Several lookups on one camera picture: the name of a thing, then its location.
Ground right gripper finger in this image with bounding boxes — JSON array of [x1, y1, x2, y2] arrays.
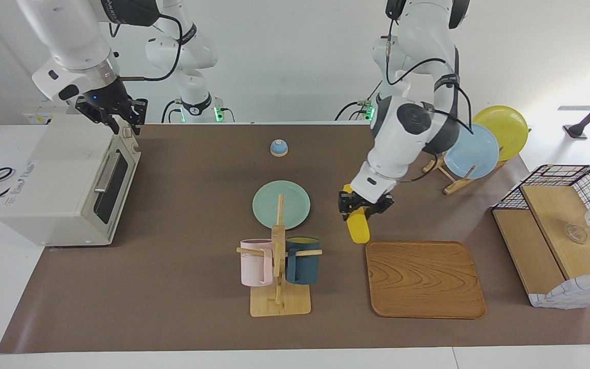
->
[[127, 98, 148, 137], [74, 104, 122, 135]]

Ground pale green plate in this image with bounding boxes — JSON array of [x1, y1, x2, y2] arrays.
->
[[252, 180, 311, 231]]

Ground glass oven door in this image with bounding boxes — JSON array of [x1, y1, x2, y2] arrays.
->
[[86, 146, 141, 242]]

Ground white toaster oven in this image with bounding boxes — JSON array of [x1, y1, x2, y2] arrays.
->
[[0, 114, 142, 247]]

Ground wooden plate rack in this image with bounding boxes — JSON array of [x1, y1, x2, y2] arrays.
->
[[423, 146, 508, 195]]

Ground dark teal mug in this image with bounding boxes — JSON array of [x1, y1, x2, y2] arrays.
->
[[285, 236, 321, 285]]

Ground wooden serving tray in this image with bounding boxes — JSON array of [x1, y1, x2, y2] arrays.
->
[[366, 240, 487, 319]]

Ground pink mug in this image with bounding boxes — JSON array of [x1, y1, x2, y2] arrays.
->
[[240, 239, 275, 286]]

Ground light blue plate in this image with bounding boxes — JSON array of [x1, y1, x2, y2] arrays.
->
[[444, 123, 500, 180]]

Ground wooden mug tree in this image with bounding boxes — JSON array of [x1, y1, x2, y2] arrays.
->
[[236, 194, 323, 317]]

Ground yellow plate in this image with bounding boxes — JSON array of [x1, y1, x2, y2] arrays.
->
[[472, 105, 530, 162]]

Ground brown table mat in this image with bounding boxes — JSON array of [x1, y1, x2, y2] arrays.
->
[[0, 123, 590, 354]]

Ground small clear glass bowl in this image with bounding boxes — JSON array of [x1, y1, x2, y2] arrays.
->
[[564, 223, 589, 244]]

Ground white checked cloth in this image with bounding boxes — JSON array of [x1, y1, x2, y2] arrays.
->
[[528, 270, 590, 310]]

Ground black arm base cable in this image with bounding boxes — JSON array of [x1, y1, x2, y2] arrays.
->
[[335, 95, 377, 121], [161, 99, 180, 124]]

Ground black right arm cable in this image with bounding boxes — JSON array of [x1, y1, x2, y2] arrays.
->
[[113, 13, 183, 83]]

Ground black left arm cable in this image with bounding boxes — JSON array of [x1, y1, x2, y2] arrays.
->
[[384, 18, 475, 183]]

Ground wooden shelf with wire frame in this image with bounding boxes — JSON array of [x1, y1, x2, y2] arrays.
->
[[492, 164, 590, 308]]

